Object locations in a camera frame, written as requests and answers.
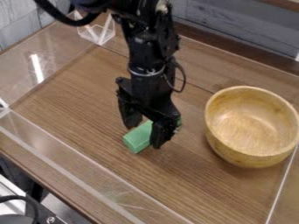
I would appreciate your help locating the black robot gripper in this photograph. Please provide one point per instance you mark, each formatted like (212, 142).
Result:
(144, 95)

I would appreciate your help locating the green rectangular block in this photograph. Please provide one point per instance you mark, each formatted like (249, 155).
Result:
(136, 138)

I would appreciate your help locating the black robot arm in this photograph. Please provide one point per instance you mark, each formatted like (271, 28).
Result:
(147, 25)

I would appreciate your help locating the brown wooden bowl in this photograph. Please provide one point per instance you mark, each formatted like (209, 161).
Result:
(251, 126)

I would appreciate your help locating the clear acrylic tray wall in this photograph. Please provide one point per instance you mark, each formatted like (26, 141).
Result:
(61, 135)

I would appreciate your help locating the clear acrylic corner bracket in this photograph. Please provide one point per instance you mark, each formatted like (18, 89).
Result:
(98, 34)

